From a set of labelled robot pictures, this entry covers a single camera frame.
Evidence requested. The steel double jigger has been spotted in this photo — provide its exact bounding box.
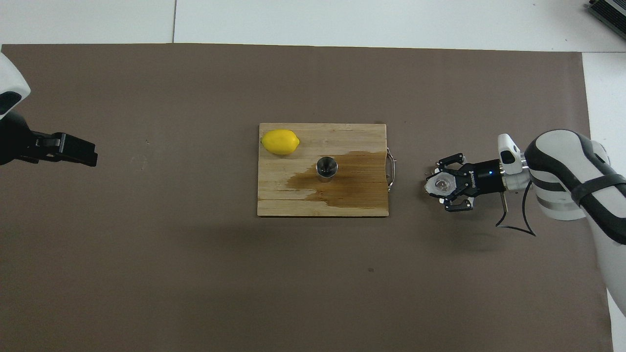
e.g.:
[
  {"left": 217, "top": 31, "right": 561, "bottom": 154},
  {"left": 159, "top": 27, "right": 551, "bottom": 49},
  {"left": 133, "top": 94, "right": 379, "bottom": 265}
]
[{"left": 315, "top": 156, "right": 339, "bottom": 184}]

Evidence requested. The small clear textured cup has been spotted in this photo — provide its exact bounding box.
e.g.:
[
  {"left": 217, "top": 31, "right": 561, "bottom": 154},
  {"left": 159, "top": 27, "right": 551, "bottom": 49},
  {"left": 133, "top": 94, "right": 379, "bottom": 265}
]
[{"left": 425, "top": 171, "right": 458, "bottom": 198}]

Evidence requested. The yellow lemon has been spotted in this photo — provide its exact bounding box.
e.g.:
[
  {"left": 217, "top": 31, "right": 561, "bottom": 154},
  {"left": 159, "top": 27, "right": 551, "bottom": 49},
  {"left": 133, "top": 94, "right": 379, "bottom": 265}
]
[{"left": 261, "top": 129, "right": 300, "bottom": 156}]

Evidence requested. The brown paper table mat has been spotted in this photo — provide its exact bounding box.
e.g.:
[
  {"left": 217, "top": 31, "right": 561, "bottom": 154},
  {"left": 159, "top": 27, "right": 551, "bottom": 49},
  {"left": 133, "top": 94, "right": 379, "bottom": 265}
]
[{"left": 0, "top": 43, "right": 614, "bottom": 352}]

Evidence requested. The wooden cutting board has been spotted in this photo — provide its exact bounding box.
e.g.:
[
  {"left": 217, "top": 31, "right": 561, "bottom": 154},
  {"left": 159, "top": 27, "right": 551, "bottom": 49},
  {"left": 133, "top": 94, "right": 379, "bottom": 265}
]
[{"left": 257, "top": 123, "right": 397, "bottom": 218}]

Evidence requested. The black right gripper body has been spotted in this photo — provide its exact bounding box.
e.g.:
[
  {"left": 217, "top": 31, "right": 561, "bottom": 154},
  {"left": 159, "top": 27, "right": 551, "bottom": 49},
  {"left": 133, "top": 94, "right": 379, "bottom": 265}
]
[{"left": 457, "top": 159, "right": 505, "bottom": 197}]

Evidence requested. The grey ribbed metal device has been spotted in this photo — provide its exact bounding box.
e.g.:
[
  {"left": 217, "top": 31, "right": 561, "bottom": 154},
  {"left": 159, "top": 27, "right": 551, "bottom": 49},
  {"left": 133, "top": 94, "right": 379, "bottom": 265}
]
[{"left": 587, "top": 0, "right": 626, "bottom": 27}]

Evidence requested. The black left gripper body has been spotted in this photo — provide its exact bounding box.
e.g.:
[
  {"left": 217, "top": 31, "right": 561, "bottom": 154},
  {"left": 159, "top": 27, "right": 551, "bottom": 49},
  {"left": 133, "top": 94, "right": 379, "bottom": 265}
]
[{"left": 0, "top": 111, "right": 37, "bottom": 165}]

